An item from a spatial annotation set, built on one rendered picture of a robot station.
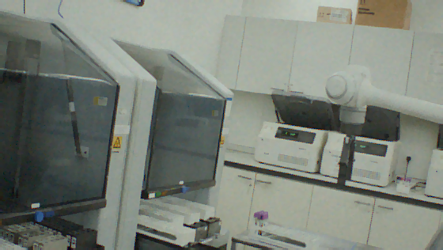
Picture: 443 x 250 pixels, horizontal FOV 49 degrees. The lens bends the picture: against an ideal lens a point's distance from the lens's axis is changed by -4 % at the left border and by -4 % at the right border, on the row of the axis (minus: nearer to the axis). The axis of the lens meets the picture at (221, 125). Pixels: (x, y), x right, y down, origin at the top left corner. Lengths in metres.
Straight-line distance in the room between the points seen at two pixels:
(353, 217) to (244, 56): 1.78
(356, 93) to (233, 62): 3.21
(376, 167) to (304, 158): 0.58
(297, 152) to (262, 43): 1.11
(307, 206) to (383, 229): 0.64
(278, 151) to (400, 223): 1.15
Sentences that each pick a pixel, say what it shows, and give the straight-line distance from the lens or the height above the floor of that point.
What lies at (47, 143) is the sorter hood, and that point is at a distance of 1.55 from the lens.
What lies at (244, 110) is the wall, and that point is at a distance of 5.07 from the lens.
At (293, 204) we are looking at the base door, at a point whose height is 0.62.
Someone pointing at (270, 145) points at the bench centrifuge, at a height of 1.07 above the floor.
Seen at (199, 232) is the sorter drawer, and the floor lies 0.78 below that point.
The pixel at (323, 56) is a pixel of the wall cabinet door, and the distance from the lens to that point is 4.50.
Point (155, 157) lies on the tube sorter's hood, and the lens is 2.03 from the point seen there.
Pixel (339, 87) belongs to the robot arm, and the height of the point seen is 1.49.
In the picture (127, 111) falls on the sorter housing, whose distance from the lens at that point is 1.85.
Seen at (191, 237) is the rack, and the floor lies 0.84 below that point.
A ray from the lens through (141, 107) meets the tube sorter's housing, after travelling 1.92.
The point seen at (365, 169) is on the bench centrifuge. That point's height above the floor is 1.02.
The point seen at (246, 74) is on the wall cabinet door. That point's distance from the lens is 4.72.
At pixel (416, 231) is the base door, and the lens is 4.10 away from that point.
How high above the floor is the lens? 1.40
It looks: 3 degrees down
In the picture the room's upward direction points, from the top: 9 degrees clockwise
